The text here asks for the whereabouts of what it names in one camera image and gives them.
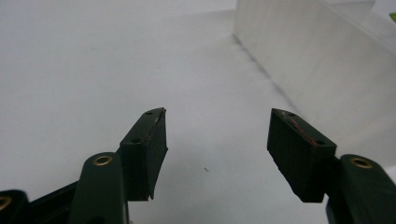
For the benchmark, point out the white translucent plastic box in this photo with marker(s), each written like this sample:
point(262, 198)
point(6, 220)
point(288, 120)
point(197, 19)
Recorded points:
point(314, 62)

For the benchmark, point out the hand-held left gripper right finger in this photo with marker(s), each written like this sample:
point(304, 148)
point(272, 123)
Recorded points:
point(299, 155)

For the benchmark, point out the green object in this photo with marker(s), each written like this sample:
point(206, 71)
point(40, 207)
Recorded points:
point(393, 16)

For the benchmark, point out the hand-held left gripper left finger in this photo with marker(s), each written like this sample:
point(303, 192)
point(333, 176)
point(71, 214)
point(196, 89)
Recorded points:
point(141, 155)

